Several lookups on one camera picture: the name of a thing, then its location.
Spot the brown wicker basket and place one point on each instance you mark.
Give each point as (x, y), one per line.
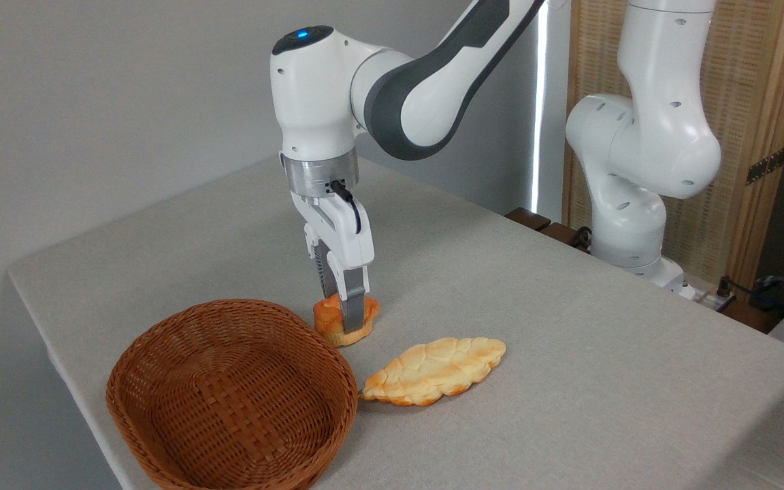
(229, 388)

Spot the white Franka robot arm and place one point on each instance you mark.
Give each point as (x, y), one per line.
(392, 95)

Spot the dark metal screen hinge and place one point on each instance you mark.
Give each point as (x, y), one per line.
(766, 165)

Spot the dark brown wooden block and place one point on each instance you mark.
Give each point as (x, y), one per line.
(559, 233)
(528, 218)

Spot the orange muffin-shaped bread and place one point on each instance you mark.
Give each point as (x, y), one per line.
(326, 321)

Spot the white power strip with plug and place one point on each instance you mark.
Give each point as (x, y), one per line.
(715, 296)

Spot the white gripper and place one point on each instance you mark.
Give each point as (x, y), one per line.
(344, 235)

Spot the flat leaf-shaped bread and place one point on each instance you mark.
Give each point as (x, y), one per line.
(433, 371)

